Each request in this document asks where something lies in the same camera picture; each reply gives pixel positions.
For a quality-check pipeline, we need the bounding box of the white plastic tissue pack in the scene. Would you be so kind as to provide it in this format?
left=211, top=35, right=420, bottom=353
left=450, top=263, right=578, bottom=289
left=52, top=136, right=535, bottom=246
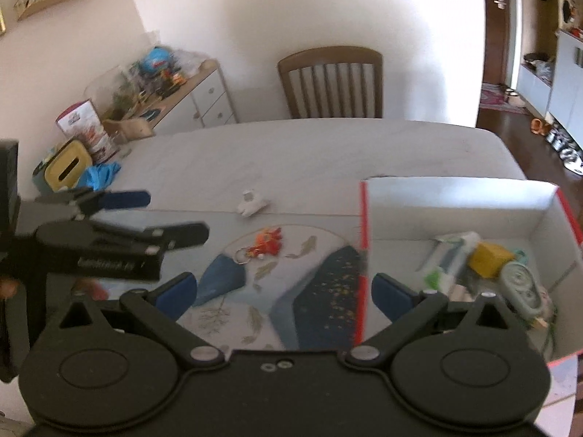
left=417, top=231, right=481, bottom=295

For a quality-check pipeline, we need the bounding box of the red and white cardboard box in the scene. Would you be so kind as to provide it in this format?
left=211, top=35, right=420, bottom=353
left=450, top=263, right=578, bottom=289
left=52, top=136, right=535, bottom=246
left=357, top=177, right=582, bottom=360

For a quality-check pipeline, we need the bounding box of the yellow small box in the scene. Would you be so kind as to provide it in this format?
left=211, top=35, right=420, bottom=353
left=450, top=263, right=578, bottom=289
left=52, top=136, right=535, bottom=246
left=467, top=242, right=516, bottom=279

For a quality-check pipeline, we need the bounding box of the red fish plush keychain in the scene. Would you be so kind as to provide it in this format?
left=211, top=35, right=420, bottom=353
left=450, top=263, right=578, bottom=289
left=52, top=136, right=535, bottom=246
left=233, top=227, right=283, bottom=265

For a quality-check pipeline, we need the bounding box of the white plush keychain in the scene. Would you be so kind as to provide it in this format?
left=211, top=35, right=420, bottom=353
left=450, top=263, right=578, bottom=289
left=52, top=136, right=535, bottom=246
left=237, top=189, right=269, bottom=218

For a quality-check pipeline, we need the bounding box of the yellow tissue box holder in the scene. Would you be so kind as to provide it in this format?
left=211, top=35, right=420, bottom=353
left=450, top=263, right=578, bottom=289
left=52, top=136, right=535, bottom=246
left=32, top=138, right=93, bottom=194

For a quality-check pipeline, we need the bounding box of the blue rubber glove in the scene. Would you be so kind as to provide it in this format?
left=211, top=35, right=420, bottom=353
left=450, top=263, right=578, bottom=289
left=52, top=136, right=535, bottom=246
left=76, top=162, right=122, bottom=190

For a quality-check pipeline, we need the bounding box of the clear drinking glass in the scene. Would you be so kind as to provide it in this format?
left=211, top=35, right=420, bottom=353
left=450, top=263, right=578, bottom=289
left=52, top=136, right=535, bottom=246
left=111, top=131, right=132, bottom=158

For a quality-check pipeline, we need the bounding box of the red and white snack bag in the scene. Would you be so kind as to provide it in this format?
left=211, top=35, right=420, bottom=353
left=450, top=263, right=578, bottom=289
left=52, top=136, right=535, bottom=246
left=55, top=100, right=117, bottom=164

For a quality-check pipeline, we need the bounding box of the small wooden box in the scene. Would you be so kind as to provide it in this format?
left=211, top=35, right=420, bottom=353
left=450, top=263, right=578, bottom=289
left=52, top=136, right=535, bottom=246
left=102, top=117, right=154, bottom=141

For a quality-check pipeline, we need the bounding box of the white wooden sideboard cabinet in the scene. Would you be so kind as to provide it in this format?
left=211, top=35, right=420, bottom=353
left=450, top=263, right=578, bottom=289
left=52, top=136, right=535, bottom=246
left=126, top=59, right=238, bottom=136

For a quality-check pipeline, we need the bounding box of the blue globe toy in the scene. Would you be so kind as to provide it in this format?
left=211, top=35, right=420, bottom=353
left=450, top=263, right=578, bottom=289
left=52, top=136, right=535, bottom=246
left=138, top=46, right=174, bottom=76

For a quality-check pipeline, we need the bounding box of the brown wooden dining chair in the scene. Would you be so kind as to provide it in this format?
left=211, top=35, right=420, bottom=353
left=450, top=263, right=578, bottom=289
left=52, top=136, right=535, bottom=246
left=277, top=46, right=383, bottom=118

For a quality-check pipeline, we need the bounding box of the brown entrance door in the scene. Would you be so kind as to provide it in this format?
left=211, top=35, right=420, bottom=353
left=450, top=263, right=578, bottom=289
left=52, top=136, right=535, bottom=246
left=482, top=0, right=512, bottom=86

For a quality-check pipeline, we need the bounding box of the white wall storage unit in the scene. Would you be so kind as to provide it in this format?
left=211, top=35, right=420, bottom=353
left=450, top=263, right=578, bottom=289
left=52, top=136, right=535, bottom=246
left=516, top=0, right=583, bottom=125

